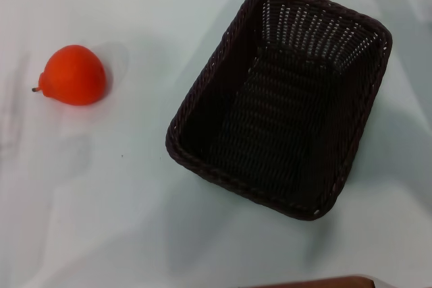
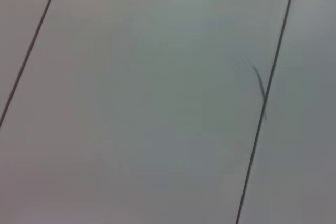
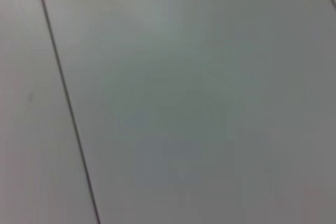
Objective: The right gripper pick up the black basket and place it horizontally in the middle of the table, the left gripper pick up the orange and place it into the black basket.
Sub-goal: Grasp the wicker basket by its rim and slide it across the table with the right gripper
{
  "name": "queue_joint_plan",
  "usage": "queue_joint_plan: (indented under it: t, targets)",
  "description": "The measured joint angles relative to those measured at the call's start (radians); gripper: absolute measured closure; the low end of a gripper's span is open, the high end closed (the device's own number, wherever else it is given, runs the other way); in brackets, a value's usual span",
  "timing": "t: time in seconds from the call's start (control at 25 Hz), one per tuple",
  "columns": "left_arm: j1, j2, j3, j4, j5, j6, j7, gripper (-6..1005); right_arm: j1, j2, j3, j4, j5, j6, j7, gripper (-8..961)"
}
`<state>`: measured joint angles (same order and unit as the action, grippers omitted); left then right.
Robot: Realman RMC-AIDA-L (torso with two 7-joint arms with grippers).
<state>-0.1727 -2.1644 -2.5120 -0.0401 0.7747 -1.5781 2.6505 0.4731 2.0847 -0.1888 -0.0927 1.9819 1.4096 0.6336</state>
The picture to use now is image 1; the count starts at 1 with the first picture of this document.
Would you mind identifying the black woven rectangular basket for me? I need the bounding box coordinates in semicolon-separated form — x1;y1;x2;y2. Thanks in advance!
164;0;394;222

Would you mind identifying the white tablecloth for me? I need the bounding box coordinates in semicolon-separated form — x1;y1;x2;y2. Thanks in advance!
0;0;432;288

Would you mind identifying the orange toy pear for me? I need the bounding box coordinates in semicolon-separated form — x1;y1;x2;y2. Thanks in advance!
32;44;108;107

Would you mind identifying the brown wooden edge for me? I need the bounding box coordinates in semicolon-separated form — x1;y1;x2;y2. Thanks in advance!
248;275;377;288

